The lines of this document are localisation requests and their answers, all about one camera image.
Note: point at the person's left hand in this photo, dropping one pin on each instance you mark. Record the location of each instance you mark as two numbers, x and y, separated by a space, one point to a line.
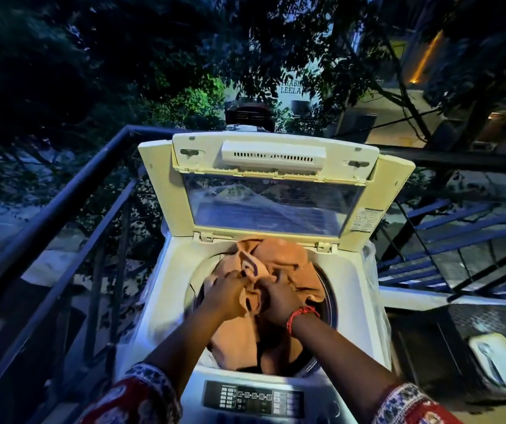
228 295

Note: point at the person's right hand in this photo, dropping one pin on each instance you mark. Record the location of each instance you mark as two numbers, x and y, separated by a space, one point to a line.
281 298

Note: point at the person's right fingers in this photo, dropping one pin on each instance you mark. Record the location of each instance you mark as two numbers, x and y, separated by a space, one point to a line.
275 280

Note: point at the person's left fingers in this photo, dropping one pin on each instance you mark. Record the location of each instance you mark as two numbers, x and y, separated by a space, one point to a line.
240 277

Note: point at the orange cloth garment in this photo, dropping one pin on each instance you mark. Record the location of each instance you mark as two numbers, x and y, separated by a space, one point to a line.
275 264

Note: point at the person's right forearm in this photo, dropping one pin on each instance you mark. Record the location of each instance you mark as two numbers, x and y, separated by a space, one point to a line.
345 362

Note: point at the person's left forearm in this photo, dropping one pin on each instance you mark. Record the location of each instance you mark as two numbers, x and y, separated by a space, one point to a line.
182 344

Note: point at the red thread wristband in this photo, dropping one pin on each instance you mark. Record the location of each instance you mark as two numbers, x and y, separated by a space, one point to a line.
300 314

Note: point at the white top-load washing machine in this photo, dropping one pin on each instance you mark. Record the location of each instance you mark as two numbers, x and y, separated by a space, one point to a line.
257 331

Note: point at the washing machine lid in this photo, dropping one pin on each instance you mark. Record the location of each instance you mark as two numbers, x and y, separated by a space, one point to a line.
275 189

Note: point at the patterned red left sleeve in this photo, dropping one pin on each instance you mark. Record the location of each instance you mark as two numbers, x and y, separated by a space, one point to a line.
140 399

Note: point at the patterned red sleeve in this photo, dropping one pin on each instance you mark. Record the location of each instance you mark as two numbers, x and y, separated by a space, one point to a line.
412 408
140 399

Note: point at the patterned red right sleeve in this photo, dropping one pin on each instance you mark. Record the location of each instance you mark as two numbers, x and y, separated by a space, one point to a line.
412 408

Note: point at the dark metal balcony railing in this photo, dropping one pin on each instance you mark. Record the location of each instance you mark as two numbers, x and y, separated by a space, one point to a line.
54 242

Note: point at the lit neighbouring building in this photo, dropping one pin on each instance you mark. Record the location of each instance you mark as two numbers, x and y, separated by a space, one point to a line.
394 83

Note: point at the dark green trees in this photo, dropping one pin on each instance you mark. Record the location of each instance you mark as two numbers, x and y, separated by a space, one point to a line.
147 61

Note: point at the white plastic tray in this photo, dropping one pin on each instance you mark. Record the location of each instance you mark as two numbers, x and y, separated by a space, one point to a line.
500 359

